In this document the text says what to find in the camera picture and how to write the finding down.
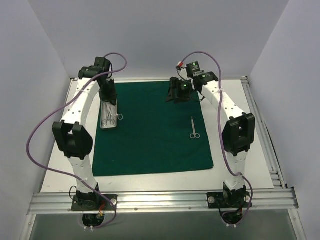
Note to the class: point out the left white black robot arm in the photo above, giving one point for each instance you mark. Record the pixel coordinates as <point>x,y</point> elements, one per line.
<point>70,132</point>

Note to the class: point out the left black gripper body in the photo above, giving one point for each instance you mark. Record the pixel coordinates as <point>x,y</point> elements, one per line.
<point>109,95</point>

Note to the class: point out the silver metal instrument tray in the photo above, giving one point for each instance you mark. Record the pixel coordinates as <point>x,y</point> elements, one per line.
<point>103,122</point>

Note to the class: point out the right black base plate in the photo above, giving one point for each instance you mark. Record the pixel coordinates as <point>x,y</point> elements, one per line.
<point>228,199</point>

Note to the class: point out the silver curved hemostat forceps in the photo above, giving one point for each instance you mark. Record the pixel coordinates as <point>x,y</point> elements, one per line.
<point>107,117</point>

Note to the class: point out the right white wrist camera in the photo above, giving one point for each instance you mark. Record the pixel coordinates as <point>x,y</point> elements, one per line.
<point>180,66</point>

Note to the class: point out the green surgical cloth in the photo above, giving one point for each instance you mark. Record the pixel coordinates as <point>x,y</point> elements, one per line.
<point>153,137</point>

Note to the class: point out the front aluminium rail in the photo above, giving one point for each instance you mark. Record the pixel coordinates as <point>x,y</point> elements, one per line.
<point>161,202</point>

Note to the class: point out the aluminium rail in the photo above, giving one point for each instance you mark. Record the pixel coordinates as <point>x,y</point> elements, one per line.
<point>264,138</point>
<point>161,202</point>
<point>141,79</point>

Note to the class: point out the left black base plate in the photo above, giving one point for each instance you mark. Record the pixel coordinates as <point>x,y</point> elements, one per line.
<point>88,202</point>

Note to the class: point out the back aluminium rail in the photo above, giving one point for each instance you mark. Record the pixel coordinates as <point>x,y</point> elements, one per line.
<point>141,79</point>

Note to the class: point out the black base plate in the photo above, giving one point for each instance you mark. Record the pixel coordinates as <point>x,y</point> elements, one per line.
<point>88,202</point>
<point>228,199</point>

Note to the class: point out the silver surgical scissors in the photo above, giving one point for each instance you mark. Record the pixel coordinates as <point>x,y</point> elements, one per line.
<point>194,134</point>

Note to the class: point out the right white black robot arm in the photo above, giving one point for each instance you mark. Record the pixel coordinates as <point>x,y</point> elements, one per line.
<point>236,128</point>

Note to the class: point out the silver straight hemostat forceps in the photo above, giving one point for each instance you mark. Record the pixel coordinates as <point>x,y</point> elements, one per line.
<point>112,112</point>

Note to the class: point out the right aluminium rail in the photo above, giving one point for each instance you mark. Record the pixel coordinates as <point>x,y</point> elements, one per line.
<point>264,138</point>

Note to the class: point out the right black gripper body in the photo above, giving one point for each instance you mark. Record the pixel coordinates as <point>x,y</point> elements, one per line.
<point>175,90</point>

